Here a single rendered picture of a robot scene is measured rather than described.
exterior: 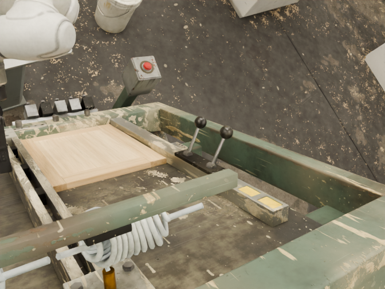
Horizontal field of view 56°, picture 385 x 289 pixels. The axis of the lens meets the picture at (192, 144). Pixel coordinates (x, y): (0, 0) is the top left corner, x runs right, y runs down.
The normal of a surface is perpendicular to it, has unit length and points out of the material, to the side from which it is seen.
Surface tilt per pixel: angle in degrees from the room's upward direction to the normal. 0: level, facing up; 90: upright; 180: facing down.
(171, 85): 0
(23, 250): 36
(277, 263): 54
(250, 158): 90
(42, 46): 68
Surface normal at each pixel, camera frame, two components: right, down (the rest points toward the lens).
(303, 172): -0.83, 0.20
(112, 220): 0.55, 0.27
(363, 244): -0.02, -0.94
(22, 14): -0.14, -0.32
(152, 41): 0.44, -0.33
